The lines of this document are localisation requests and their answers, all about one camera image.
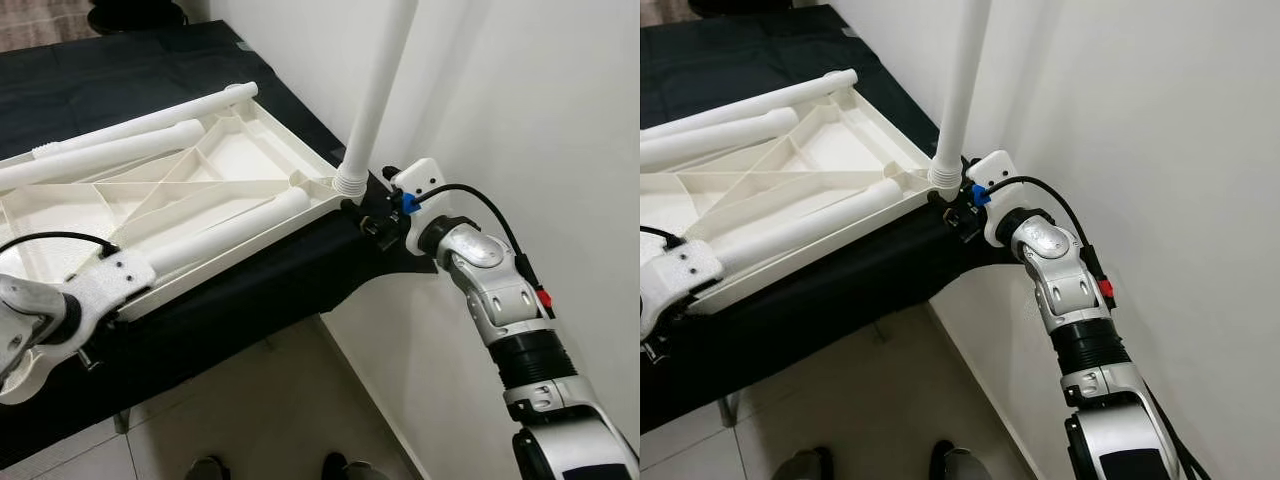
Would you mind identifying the black tablecloth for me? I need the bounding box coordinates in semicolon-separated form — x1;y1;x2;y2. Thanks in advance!
640;4;1023;437
0;19;443;467

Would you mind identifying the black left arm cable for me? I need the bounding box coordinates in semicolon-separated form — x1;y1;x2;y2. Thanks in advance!
0;231;123;263
640;224;683;253

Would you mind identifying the black round bowl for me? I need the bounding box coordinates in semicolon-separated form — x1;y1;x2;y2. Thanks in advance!
87;0;187;34
690;0;792;17

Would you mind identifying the white plastic children table top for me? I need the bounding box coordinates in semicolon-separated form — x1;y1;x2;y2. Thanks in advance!
0;94;377;324
640;84;967;317

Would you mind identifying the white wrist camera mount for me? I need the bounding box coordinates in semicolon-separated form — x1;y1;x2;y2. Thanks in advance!
389;157;457;260
61;249;159;324
640;239;727;337
967;149;1023;247

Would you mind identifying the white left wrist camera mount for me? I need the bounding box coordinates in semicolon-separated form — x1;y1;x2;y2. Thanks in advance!
61;249;159;324
640;239;727;337

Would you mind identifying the beige striped cloth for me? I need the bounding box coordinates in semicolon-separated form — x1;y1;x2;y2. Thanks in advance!
640;0;702;27
0;0;97;52

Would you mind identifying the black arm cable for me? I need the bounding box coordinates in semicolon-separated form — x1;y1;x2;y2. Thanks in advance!
0;231;123;263
405;182;557;317
985;174;1117;307
640;224;683;253

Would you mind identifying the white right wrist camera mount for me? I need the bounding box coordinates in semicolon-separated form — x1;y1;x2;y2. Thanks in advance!
967;149;1023;247
389;157;457;260

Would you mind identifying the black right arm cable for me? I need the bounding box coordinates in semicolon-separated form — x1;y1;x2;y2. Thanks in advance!
985;174;1117;307
405;182;557;317

